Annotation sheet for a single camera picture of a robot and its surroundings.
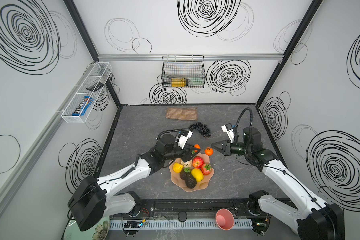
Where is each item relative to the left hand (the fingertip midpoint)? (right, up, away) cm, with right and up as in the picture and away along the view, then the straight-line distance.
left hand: (199, 149), depth 73 cm
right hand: (+6, +2, 0) cm, 7 cm away
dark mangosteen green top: (-8, -14, +7) cm, 18 cm away
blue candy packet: (-56, +21, -1) cm, 60 cm away
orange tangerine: (+5, -1, 0) cm, 5 cm away
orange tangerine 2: (-1, +2, 0) cm, 2 cm away
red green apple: (+5, -11, +6) cm, 14 cm away
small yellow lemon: (-11, -11, +8) cm, 18 cm away
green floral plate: (-46, -36, -5) cm, 59 cm away
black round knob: (-8, -26, -9) cm, 29 cm away
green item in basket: (0, +38, +14) cm, 40 cm away
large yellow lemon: (0, -15, +6) cm, 16 cm away
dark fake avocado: (-4, -16, +1) cm, 17 cm away
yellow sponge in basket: (-11, +37, +15) cm, 41 cm away
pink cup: (+12, -33, -2) cm, 35 cm away
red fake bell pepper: (0, -9, +10) cm, 13 cm away
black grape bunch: (+6, +8, +29) cm, 31 cm away
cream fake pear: (-6, -9, +6) cm, 13 cm away
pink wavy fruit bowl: (-10, -19, +5) cm, 22 cm away
